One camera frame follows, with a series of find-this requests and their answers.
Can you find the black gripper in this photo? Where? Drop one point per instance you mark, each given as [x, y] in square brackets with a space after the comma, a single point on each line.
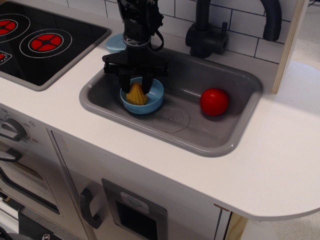
[136, 61]

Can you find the yellow toy corn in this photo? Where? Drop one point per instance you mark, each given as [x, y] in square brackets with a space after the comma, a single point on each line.
[136, 95]

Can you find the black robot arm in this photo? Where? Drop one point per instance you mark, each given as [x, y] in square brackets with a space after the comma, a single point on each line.
[142, 40]

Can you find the light blue bowl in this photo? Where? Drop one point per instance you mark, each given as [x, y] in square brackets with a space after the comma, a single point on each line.
[154, 100]

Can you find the grey toy sink basin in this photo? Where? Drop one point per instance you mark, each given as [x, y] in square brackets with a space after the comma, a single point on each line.
[179, 120]

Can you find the light blue plate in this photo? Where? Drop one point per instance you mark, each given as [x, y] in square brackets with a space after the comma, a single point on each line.
[116, 43]

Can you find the dark grey toy faucet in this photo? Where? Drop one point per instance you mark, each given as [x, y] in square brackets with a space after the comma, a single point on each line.
[203, 40]

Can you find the red toy tomato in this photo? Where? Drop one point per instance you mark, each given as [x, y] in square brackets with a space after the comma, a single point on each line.
[214, 101]

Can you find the black toy stovetop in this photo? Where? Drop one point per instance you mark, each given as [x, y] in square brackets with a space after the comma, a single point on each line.
[38, 47]

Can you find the grey oven knob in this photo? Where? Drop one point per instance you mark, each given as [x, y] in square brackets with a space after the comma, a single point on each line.
[12, 130]

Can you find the grey toy dispenser panel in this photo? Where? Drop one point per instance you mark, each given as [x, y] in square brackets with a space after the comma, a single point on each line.
[136, 214]

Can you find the white toy oven door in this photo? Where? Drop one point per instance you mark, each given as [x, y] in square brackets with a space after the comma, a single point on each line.
[26, 190]

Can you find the grey oven door handle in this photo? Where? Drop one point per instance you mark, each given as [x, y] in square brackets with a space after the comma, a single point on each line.
[10, 155]

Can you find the grey cabinet door handle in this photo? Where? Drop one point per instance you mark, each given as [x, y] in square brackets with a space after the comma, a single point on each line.
[85, 200]

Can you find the wooden side post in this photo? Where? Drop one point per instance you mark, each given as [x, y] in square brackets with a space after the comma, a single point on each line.
[290, 42]

